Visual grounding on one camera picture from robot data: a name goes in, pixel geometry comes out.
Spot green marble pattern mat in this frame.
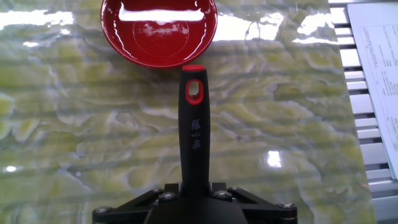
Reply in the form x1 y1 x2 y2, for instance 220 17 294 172
0 0 379 224

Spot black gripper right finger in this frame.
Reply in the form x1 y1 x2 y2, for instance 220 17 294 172
211 182 298 224

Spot black ladle with red accents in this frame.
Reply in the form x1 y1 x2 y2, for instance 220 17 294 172
178 64 211 197

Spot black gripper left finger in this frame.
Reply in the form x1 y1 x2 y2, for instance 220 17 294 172
91 182 182 224

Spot red bowl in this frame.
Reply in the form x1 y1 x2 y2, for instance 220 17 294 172
99 0 218 70

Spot printed table paper sheet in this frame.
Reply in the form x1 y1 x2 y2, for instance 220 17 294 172
346 1 398 181

